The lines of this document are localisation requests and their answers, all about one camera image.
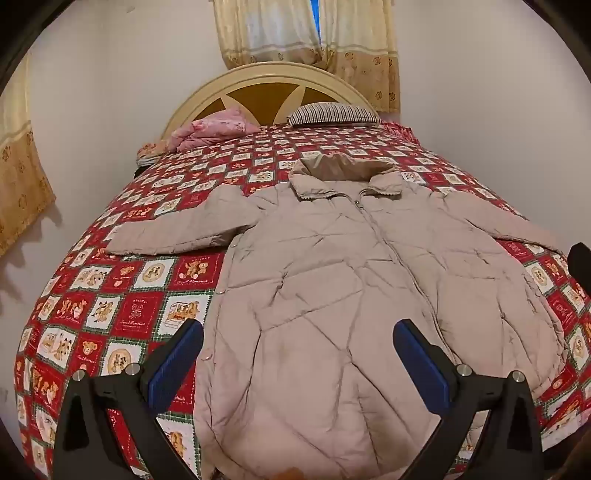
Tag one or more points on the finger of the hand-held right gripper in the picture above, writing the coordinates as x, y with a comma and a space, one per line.
581, 265

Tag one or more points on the striped pillow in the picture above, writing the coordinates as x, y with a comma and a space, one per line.
332, 113

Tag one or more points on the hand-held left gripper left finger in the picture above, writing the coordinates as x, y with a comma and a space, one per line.
178, 364

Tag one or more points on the pink floral blanket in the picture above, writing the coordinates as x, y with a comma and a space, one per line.
207, 129

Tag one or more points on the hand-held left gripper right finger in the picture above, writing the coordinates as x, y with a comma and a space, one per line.
422, 364

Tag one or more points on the cream patterned window curtain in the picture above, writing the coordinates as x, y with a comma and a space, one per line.
300, 41

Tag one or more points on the cream wooden headboard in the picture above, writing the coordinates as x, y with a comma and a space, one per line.
258, 99

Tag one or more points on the red checkered printed bedspread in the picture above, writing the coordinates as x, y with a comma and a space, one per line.
138, 295

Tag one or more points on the beige quilted puffer jacket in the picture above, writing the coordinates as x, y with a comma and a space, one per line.
341, 286

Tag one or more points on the cream patterned side curtain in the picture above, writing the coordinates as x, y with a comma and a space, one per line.
21, 175

